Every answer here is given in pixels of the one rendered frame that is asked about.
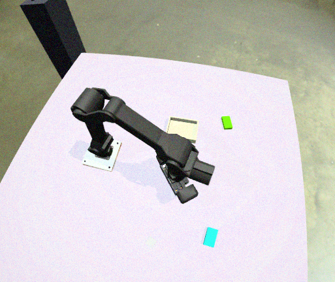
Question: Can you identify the green rectangular block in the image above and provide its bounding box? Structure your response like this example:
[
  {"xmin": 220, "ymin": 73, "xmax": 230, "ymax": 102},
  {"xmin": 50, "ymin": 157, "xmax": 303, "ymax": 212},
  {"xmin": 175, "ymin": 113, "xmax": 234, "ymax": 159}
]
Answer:
[{"xmin": 221, "ymin": 116, "xmax": 232, "ymax": 129}]

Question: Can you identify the cyan rectangular block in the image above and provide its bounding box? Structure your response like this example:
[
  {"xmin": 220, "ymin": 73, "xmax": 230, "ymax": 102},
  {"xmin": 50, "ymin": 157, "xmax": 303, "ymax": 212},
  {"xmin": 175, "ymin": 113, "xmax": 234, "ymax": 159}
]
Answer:
[{"xmin": 203, "ymin": 227, "xmax": 218, "ymax": 247}]

